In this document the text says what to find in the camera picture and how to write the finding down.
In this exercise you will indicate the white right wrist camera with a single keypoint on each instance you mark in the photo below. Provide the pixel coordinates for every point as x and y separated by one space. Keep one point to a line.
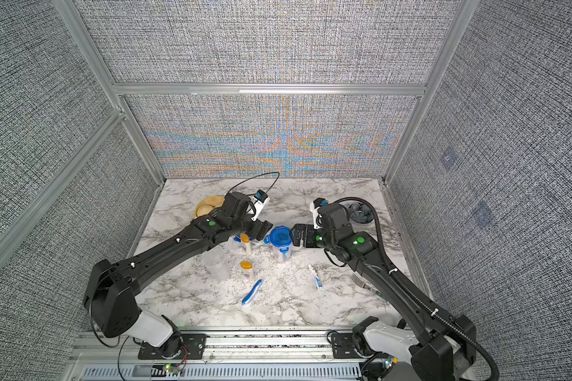
314 208

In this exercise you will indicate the orange cap bottle front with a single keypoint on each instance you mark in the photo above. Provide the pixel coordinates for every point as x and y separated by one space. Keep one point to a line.
248 271

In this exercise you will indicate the grey bowl with stones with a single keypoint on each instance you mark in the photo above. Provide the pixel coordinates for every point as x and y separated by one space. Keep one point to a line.
360 213

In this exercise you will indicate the toothpaste tube vertical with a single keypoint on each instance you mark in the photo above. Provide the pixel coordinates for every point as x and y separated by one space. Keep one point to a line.
315 278

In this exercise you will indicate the yellow steamer basket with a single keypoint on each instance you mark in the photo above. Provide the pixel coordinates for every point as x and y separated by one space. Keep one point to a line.
208 204

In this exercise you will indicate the green handled fork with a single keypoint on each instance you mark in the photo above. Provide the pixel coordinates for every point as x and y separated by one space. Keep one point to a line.
362 284

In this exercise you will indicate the blue toothbrush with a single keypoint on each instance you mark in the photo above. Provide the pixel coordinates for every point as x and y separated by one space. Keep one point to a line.
252 293

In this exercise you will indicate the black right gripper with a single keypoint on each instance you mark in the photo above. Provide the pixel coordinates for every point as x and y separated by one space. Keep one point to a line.
311 232

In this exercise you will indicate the orange cap bottle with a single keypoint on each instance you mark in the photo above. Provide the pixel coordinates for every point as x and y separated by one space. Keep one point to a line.
248 271
248 248

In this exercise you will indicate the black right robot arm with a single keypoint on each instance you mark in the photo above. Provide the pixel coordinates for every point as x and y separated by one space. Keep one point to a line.
437 344

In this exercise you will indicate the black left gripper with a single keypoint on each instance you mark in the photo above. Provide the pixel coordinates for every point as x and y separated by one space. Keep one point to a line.
260 228

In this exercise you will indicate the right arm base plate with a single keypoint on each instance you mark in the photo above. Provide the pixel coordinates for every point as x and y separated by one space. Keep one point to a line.
343 346

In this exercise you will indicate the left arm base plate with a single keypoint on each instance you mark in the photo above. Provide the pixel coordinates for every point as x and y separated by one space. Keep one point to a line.
188 345

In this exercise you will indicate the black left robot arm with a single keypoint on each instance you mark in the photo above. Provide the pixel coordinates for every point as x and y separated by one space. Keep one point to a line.
110 296

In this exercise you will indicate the aluminium front rail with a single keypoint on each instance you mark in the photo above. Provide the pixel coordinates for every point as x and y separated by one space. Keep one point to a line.
223 345

